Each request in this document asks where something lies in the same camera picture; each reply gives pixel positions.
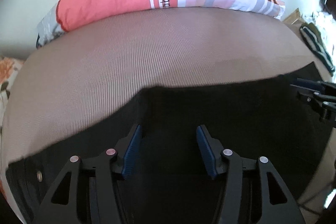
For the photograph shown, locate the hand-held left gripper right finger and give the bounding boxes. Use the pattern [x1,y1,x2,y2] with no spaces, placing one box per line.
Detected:
[196,124,306,224]

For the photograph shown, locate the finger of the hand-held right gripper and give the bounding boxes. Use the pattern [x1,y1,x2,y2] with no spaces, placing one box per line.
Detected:
[297,91,336,123]
[290,77,336,96]

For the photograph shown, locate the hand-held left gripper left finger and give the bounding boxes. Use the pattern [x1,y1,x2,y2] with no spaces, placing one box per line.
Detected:
[34,124,143,224]

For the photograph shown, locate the black pants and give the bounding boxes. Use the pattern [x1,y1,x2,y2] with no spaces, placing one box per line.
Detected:
[5,61,336,224]

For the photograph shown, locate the navy white striped garment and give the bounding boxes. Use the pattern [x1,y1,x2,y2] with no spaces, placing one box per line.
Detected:
[299,22,336,75]

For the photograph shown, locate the white printed cloth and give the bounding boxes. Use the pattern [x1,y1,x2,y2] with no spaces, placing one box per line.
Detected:
[311,10,336,56]

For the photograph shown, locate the floral orange cloth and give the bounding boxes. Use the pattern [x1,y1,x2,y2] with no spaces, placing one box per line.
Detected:
[0,56,25,109]

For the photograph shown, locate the grey patterned cloth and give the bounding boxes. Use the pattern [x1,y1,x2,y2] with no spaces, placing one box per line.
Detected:
[35,5,65,50]

